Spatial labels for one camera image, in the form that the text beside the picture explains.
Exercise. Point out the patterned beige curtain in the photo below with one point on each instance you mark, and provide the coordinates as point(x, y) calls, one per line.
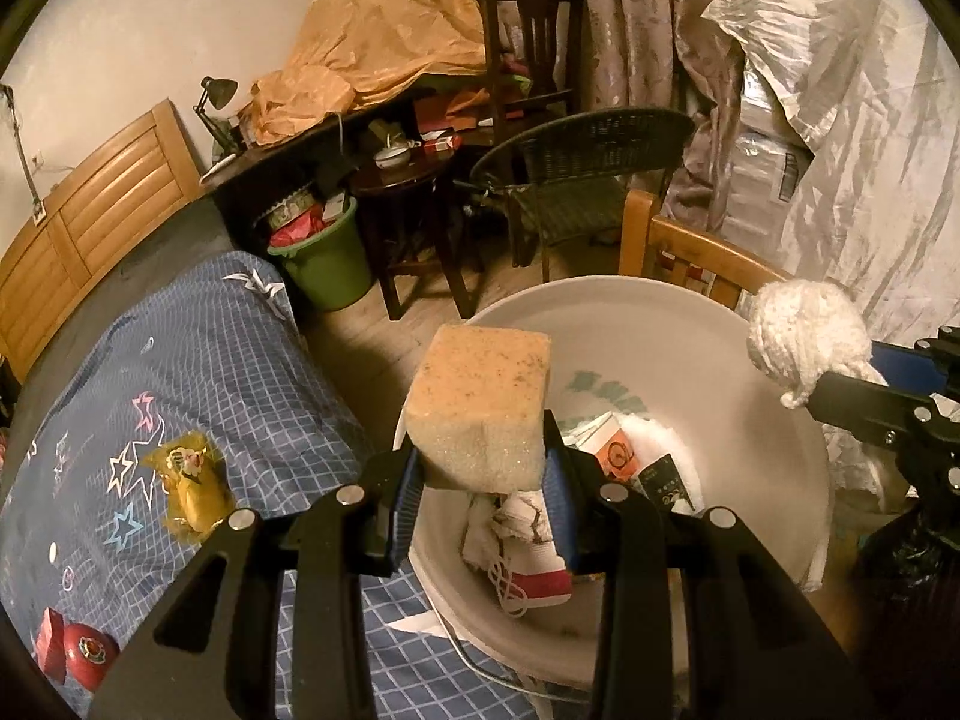
point(637, 30)

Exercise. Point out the blue checked star blanket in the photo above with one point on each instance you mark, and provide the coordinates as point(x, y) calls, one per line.
point(225, 390)

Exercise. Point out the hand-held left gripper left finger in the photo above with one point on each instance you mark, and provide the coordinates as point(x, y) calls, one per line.
point(405, 502)

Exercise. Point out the red apple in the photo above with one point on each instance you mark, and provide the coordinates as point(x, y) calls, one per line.
point(88, 651)

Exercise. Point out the small white bowl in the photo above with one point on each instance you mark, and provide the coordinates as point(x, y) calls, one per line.
point(390, 157)

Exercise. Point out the green plastic bucket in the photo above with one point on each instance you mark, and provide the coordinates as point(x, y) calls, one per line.
point(330, 262)

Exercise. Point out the small red box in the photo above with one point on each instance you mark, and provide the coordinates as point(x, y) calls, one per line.
point(439, 144)

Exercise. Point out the white wrapped packages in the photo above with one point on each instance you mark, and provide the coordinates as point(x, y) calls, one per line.
point(765, 165)

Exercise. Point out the dark wooden desk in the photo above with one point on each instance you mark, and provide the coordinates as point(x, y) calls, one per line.
point(300, 150)

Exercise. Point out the white shiny cover sheet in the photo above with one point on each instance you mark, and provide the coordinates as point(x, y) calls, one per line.
point(862, 127)

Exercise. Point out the light wooden chair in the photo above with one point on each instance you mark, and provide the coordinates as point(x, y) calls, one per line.
point(690, 244)

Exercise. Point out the grey bed sheet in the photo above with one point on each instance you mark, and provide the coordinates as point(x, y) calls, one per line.
point(135, 255)

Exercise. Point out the black snack packet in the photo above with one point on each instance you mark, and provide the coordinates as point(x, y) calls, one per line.
point(660, 484)

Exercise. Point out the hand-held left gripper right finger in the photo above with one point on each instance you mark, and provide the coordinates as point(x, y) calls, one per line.
point(559, 510)

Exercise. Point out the yellow sponge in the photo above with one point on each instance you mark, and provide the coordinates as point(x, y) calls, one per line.
point(480, 405)

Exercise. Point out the white tissue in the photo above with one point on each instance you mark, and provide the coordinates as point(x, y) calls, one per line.
point(660, 435)

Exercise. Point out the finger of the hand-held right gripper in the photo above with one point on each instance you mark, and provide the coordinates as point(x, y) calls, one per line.
point(862, 401)
point(904, 367)

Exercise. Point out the black desk lamp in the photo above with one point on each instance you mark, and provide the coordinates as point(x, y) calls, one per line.
point(217, 94)

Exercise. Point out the white yarn ball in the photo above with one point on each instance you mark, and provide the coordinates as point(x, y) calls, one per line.
point(810, 330)

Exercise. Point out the wooden bed headboard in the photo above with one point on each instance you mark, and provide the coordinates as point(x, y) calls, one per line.
point(90, 217)

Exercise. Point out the gold foil wrapper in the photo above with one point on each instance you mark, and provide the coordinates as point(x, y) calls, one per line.
point(187, 487)

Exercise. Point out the dark round stool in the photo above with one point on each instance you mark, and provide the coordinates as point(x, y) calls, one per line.
point(405, 184)

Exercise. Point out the dark wicker chair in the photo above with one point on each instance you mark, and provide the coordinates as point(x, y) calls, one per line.
point(585, 157)

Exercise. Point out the red white packet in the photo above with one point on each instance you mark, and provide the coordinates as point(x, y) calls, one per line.
point(536, 583)

